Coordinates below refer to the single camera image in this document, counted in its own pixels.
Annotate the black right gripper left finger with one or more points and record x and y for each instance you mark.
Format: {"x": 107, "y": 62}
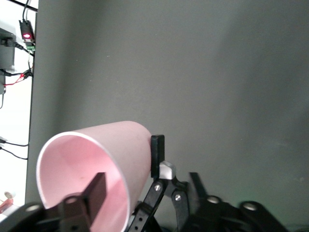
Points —
{"x": 79, "y": 207}

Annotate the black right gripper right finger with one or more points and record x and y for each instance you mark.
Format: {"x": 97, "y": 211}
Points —
{"x": 229, "y": 217}

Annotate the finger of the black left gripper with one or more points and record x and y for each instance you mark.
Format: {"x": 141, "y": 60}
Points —
{"x": 157, "y": 154}

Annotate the pink plastic cup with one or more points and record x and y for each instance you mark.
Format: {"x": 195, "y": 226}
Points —
{"x": 116, "y": 145}

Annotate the pink and white small object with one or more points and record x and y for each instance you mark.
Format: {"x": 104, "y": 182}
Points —
{"x": 8, "y": 195}

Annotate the dark grey table cloth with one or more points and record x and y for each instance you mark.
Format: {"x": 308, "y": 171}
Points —
{"x": 193, "y": 72}

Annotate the small black box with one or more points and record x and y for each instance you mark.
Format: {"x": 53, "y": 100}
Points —
{"x": 2, "y": 84}

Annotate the grey electronics box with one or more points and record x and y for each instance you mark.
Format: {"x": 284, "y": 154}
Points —
{"x": 6, "y": 53}

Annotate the black adapter with red light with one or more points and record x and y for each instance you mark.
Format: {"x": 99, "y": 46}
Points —
{"x": 26, "y": 30}

